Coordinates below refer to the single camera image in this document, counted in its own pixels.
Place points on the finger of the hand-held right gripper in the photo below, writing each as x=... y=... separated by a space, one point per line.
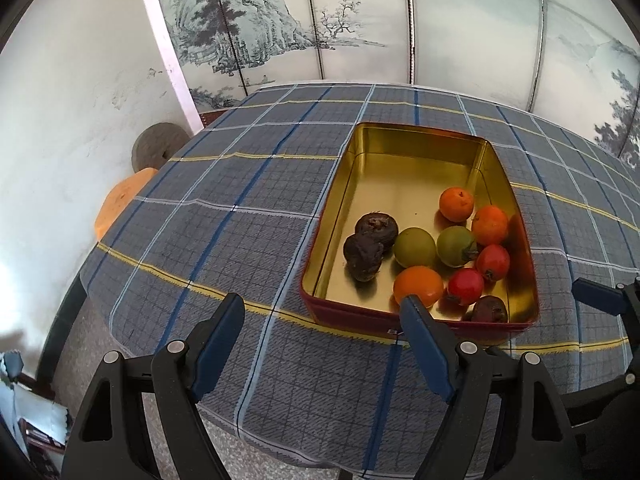
x=605 y=397
x=597 y=296

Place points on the red persimmon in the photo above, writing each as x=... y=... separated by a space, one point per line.
x=492 y=261
x=465 y=286

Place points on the smooth green fruit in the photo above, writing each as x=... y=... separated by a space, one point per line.
x=414 y=247

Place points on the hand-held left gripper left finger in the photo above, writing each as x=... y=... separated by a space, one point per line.
x=220 y=340

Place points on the round stone millstone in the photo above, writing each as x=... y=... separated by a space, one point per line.
x=157 y=145

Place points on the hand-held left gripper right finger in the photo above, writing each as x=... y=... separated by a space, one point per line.
x=425 y=345

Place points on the orange tangerine with stem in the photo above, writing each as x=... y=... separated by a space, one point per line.
x=456 y=205

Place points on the orange persimmon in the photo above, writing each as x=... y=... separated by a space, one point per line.
x=491 y=225

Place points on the white sheet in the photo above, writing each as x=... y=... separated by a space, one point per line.
x=30 y=405

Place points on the dark brown torn fruit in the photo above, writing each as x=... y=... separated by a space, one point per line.
x=376 y=230

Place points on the smooth orange fruit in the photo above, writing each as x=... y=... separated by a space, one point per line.
x=418 y=285

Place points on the small dark brown fruit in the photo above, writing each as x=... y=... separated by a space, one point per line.
x=490 y=310

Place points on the gold tin box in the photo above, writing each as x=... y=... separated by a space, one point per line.
x=400 y=175

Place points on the blue plaid tablecloth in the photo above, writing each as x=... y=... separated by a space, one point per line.
x=225 y=185

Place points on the orange round stool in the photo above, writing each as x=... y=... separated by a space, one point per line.
x=120 y=200

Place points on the green persimmon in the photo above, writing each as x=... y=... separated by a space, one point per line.
x=452 y=246

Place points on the painted folding screen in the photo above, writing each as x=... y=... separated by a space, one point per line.
x=350 y=10

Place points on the dark brown wrinkled fruit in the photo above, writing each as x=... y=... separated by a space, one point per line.
x=361 y=260

